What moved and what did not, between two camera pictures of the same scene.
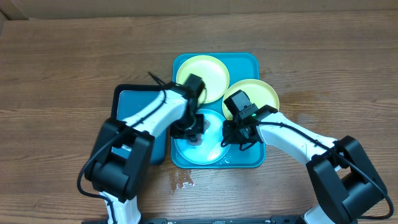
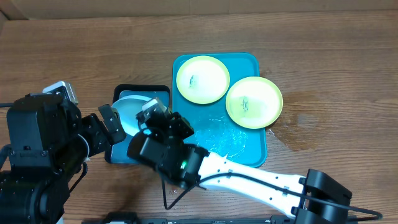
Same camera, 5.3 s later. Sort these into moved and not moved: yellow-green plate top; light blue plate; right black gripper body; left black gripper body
Moved: left black gripper body; right black gripper body; light blue plate
Not moved: yellow-green plate top
